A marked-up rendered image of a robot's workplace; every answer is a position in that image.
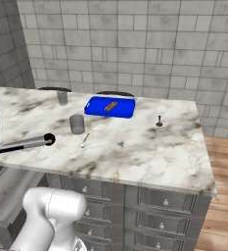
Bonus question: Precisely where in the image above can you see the blue tray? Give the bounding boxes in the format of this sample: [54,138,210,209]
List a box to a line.
[83,95,137,120]

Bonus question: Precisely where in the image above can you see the hot dog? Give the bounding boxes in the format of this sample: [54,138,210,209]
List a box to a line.
[104,101,118,112]

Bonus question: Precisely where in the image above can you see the grey drawer front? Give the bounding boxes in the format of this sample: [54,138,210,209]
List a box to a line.
[75,221,117,242]
[132,231,191,251]
[62,176,114,201]
[134,210,194,235]
[83,200,115,224]
[81,238,120,251]
[137,185,199,214]

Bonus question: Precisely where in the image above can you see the grey open drawer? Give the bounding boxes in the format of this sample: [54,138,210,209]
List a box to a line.
[0,165,50,251]

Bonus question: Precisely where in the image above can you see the dark stool seat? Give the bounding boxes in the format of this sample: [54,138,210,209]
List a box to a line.
[96,90,135,98]
[36,85,72,93]

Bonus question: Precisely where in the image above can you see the silver spoon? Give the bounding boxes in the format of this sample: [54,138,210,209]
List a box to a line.
[79,132,91,149]

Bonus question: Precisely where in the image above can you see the grey cup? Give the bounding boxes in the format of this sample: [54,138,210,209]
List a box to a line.
[68,113,86,135]

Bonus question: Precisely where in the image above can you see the small dark stopper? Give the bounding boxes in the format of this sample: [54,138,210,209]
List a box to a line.
[155,114,164,128]

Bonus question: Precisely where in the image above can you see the clear drinking glass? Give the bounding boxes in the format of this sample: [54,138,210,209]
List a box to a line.
[56,90,69,107]

